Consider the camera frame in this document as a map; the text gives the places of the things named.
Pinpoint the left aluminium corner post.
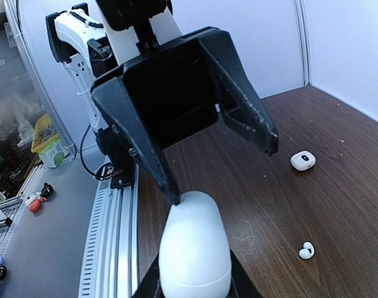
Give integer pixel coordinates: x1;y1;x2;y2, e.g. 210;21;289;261
293;0;312;86

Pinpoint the green white box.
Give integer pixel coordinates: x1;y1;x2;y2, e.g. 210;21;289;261
38;139;70;168

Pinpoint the cream rounded earbud charging case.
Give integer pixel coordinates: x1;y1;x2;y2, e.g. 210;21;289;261
290;150;316;172

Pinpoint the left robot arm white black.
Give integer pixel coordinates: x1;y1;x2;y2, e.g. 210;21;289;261
45;1;279;205

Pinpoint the aluminium front frame rail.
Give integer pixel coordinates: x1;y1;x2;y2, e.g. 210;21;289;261
78;166;140;297

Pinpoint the white oval charging case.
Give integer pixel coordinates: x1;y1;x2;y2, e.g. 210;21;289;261
158;191;232;297

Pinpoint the white clip-on earbud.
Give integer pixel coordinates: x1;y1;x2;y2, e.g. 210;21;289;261
298;242;315;260

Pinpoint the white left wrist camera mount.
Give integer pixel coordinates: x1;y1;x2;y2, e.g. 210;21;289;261
96;0;182;65

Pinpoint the red white toy figure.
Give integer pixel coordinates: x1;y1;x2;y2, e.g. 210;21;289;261
24;192;47;213

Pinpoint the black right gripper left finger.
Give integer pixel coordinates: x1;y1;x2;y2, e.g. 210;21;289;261
132;257;163;298

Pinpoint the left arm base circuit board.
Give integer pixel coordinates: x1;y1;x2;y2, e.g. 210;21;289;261
94;162;117;181

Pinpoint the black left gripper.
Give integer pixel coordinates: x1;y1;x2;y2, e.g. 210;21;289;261
91;27;279;205

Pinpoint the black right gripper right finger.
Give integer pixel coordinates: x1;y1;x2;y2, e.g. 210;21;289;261
227;250;263;298

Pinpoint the black round toy figure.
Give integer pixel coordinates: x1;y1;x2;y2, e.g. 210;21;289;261
40;183;54;199

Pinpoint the yellow bin of screws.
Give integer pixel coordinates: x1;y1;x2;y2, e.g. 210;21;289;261
31;114;60;154

